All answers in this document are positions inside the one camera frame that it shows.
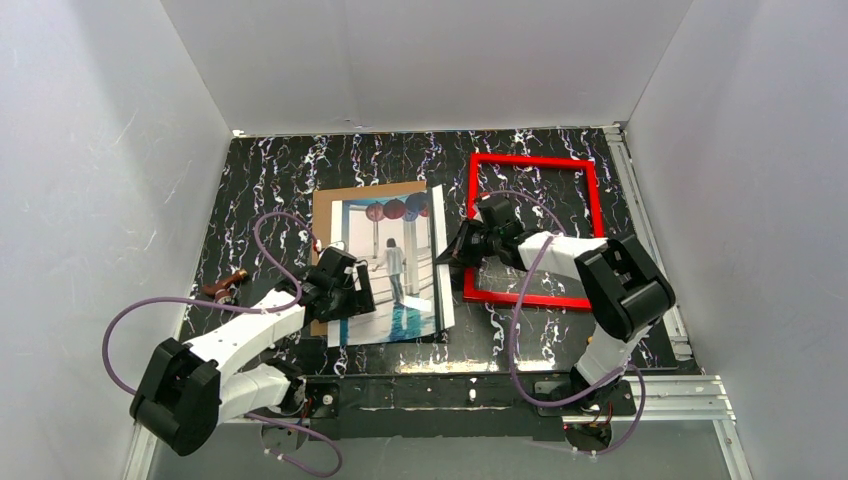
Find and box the lantern photo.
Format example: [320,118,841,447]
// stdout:
[326,184,457,348]

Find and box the brown fibreboard backing board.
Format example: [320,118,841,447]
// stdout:
[309,180,429,338]

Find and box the red picture frame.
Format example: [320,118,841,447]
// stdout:
[463,153,605,312]

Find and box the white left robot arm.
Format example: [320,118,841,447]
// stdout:
[129,247,375,456]

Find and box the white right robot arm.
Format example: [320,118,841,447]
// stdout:
[434,193,676,392]

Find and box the brown copper pipe fitting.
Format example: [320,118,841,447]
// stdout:
[200,268,249,305]

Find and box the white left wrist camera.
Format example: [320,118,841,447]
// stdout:
[316,241,356,262]

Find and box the aluminium right side rail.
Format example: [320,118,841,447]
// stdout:
[602,124,694,361]

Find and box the aluminium rail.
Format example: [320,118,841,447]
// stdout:
[602,124,694,361]
[125,374,737,429]

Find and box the aluminium front rail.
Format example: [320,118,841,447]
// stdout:
[125,374,737,429]

